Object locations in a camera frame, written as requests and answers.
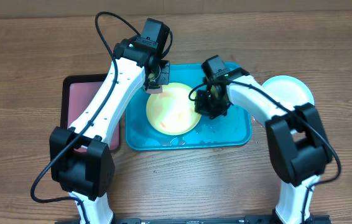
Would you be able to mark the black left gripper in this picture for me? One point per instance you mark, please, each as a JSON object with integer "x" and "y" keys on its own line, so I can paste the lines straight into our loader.
{"x": 162, "y": 75}

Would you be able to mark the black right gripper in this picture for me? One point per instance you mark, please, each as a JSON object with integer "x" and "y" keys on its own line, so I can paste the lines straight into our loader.
{"x": 206, "y": 108}

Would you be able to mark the green orange sponge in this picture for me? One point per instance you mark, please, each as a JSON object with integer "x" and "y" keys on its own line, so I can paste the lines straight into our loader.
{"x": 152, "y": 91}

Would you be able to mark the yellow-green plate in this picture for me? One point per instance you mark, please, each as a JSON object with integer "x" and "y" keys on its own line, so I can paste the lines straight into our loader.
{"x": 172, "y": 112}

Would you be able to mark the light blue plate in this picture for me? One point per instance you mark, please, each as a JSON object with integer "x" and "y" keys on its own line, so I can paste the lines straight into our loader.
{"x": 289, "y": 89}

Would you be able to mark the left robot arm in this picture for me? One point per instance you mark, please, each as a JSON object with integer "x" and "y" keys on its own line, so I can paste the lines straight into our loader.
{"x": 80, "y": 159}

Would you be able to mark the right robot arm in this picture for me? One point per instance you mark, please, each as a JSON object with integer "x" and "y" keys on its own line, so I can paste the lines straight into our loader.
{"x": 298, "y": 146}

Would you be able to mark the teal plastic tray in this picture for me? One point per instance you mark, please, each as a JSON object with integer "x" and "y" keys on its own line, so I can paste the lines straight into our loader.
{"x": 231, "y": 130}

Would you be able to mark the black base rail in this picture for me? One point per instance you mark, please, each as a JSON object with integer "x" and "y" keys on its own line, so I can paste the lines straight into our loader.
{"x": 194, "y": 221}

